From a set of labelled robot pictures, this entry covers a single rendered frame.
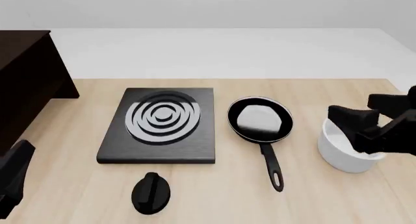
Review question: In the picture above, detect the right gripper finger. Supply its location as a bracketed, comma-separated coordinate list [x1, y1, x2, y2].
[367, 93, 411, 121]
[327, 105, 380, 154]

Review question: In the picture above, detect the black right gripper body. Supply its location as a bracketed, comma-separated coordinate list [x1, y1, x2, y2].
[355, 109, 416, 158]

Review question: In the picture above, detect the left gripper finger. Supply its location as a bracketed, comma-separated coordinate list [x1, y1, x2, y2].
[0, 138, 36, 205]

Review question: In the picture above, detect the dark wooden cabinet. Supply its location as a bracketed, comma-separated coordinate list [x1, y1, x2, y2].
[0, 30, 81, 157]

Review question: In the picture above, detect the black frying pan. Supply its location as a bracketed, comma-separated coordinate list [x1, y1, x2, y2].
[227, 95, 294, 193]

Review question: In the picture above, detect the white round bowl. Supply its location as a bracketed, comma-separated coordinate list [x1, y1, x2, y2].
[317, 116, 388, 175]

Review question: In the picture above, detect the round black stove knob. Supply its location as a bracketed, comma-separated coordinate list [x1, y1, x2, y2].
[131, 171, 172, 216]

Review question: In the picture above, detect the flat black stove plate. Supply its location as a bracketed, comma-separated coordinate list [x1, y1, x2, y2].
[96, 87, 216, 165]

